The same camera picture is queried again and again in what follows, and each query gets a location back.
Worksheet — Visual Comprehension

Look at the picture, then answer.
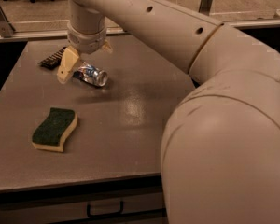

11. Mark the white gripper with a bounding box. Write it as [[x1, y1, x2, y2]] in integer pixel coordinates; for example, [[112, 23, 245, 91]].
[[57, 23, 113, 84]]

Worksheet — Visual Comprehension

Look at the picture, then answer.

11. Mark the grey table drawer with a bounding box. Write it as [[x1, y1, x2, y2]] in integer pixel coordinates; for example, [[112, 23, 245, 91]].
[[0, 189, 167, 224]]

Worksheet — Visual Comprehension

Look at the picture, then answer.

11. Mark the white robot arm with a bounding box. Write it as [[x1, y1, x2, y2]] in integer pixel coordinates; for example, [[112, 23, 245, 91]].
[[69, 0, 280, 224]]

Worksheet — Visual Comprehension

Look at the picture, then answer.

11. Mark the left metal glass bracket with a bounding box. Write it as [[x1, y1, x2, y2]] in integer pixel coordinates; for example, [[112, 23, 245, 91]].
[[0, 6, 15, 38]]

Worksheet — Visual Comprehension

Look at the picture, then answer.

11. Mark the green yellow sponge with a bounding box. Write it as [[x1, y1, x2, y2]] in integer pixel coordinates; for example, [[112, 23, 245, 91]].
[[32, 107, 78, 153]]

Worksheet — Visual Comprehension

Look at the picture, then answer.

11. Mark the black drawer handle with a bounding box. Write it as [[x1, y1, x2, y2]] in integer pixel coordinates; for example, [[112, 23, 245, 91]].
[[86, 201, 124, 219]]

